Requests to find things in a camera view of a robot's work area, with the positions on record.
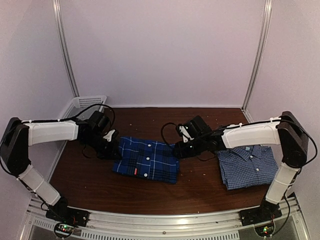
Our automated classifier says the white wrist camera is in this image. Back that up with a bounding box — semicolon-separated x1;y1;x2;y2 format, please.
103;129;119;143
177;124;194;143

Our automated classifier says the aluminium corner post left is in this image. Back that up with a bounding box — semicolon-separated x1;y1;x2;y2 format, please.
52;0;80;97

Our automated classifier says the aluminium corner post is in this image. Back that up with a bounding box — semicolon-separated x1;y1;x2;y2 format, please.
241;0;273;112
52;0;80;97

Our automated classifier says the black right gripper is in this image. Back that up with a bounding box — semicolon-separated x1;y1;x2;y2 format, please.
172;136;207;160

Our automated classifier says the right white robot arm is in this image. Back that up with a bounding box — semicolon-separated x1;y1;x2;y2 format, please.
172;111;315;221

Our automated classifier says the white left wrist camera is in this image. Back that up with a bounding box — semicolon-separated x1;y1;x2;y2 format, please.
103;129;119;143

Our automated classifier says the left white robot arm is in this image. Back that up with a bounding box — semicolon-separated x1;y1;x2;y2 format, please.
0;111;122;222

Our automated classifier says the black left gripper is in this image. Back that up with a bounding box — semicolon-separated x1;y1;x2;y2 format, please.
83;132;122;160

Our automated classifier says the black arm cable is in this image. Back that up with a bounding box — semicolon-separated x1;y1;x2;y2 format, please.
59;104;116;131
161;121;181;146

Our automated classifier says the circuit board with leds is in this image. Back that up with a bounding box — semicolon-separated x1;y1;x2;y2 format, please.
53;222;75;238
254;223;275;238

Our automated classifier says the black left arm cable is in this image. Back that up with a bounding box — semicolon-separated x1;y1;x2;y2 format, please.
59;104;116;131

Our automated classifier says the folded blue gingham shirt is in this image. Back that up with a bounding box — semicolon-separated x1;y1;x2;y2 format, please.
216;145;278;191

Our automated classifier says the right circuit board with leds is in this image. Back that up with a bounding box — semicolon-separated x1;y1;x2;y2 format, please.
254;223;275;238

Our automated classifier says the white plastic mesh basket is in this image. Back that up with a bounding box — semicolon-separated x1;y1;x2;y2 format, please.
58;95;107;120

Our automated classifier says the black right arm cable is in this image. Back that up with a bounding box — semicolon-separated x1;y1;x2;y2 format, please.
161;121;181;146

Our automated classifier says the dark blue plaid shirt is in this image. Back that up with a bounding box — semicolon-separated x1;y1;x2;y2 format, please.
112;136;180;184

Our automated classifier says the left circuit board with leds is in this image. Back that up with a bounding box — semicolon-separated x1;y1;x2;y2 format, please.
53;222;75;238

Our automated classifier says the aluminium corner post right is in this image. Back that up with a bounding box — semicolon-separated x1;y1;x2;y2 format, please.
241;0;273;112

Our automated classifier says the aluminium front rail frame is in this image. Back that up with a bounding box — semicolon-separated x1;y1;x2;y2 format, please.
17;196;311;240

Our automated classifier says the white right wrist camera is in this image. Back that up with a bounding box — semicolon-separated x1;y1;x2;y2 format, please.
177;124;194;143

